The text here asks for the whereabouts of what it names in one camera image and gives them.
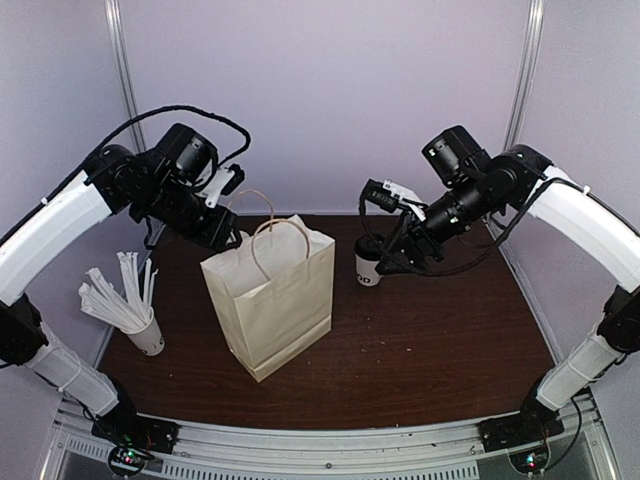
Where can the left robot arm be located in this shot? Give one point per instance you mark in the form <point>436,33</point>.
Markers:
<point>179,182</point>

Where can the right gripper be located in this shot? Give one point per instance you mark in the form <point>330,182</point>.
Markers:
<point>411,238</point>

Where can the brown paper bag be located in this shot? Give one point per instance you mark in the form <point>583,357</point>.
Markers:
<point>273,295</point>

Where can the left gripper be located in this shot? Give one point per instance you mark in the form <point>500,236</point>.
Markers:
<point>215,234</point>

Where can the right aluminium frame post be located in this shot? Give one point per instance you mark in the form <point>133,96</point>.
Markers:
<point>527,70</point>

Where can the aluminium frame post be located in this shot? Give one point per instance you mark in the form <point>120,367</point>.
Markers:
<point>118,42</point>
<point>527,70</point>

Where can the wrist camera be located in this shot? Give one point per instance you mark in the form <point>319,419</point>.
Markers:
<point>391,196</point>
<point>223,183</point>

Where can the black plastic cup lid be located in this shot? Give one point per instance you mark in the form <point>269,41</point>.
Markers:
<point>369,248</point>

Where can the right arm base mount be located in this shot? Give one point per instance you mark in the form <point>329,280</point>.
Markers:
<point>523,437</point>

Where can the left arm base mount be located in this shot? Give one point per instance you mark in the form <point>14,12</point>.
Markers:
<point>135,444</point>

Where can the left aluminium frame post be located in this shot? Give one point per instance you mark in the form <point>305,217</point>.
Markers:
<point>118,42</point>

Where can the white cup holding straws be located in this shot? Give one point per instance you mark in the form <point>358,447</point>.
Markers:
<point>148,339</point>

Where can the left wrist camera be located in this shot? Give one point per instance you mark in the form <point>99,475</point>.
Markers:
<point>223,183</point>

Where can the aluminium front rail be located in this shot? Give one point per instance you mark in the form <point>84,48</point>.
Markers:
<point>445,451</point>

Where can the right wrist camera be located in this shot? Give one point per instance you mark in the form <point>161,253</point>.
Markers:
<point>391,196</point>

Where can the white paper cup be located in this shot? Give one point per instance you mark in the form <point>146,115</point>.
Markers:
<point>366,273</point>

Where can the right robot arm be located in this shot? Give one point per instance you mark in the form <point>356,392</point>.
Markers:
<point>521,178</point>

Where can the paper wrapped straws bundle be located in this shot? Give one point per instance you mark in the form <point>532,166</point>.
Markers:
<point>129,310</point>

